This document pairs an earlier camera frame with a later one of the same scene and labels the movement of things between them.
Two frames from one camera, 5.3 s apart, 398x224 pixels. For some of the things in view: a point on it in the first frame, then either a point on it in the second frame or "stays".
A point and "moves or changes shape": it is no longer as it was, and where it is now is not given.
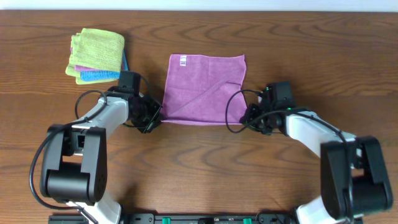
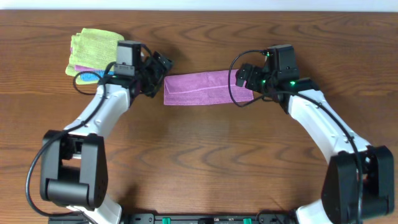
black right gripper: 249,118 → 254,73
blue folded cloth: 105,75 stays
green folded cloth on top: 97,48 stays
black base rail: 181,218 stays
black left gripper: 151,116 → 156,74
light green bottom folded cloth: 71,71 stays
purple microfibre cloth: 197,86 moves or changes shape
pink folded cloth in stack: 81,68 stays
